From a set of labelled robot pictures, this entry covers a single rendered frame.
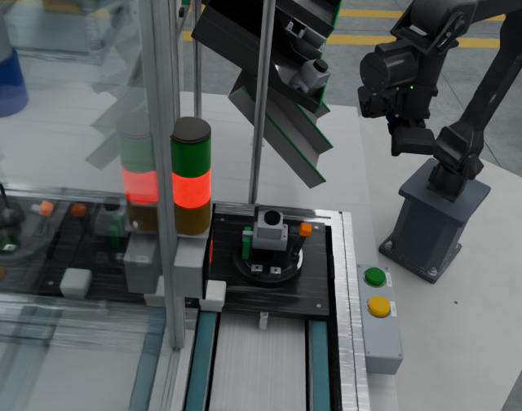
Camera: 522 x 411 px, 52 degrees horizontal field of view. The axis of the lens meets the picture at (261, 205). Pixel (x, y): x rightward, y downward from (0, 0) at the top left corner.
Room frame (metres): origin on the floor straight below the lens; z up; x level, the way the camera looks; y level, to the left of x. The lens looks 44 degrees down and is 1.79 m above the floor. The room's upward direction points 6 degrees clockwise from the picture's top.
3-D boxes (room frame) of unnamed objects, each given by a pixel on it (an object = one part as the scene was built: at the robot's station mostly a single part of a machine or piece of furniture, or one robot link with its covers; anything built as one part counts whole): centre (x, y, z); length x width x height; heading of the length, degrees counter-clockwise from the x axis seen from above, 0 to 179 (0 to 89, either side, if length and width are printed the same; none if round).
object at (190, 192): (0.50, 0.09, 1.33); 0.05 x 0.05 x 0.05
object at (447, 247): (0.86, -0.38, 0.96); 0.15 x 0.15 x 0.20; 54
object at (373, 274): (0.68, -0.24, 0.96); 0.04 x 0.04 x 0.02
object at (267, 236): (0.69, -0.01, 1.06); 0.08 x 0.04 x 0.07; 91
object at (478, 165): (0.85, -0.38, 1.15); 0.09 x 0.07 x 0.06; 36
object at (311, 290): (0.69, -0.02, 0.96); 0.24 x 0.24 x 0.02; 1
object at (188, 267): (0.50, 0.09, 1.29); 0.12 x 0.05 x 0.25; 1
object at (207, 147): (0.50, 0.09, 1.38); 0.05 x 0.05 x 0.05
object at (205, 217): (0.50, 0.09, 1.28); 0.05 x 0.05 x 0.05
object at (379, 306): (0.61, -0.24, 0.96); 0.04 x 0.04 x 0.02
